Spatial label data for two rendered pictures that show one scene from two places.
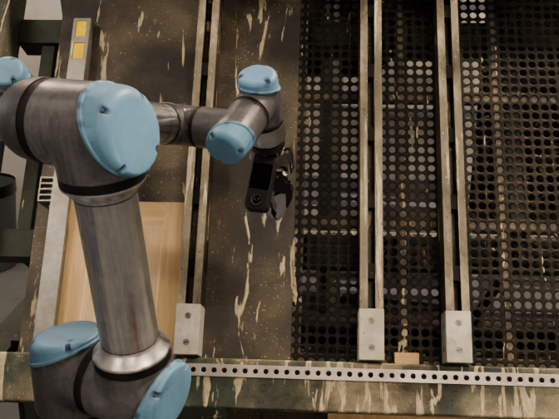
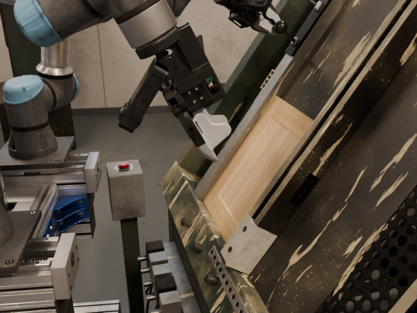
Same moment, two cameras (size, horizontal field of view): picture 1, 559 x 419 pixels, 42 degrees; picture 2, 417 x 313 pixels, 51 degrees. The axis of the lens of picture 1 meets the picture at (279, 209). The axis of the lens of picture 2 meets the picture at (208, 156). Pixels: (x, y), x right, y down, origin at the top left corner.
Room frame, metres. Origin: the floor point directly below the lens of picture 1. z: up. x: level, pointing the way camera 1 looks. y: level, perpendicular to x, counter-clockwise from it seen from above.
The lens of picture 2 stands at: (1.28, -0.60, 1.61)
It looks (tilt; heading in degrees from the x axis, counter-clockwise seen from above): 24 degrees down; 71
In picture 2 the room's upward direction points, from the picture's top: straight up
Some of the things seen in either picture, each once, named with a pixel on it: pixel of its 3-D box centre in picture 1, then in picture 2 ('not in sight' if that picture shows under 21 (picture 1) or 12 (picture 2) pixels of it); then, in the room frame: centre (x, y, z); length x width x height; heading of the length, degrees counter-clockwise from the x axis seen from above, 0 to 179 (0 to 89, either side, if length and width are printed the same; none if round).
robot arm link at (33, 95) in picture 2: not in sight; (26, 99); (1.17, 0.83, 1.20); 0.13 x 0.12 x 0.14; 50
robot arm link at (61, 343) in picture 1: (71, 367); not in sight; (1.05, 0.33, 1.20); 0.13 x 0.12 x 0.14; 64
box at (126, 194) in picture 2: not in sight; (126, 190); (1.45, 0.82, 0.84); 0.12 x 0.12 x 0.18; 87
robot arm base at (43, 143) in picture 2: not in sight; (31, 135); (1.17, 0.82, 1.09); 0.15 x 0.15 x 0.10
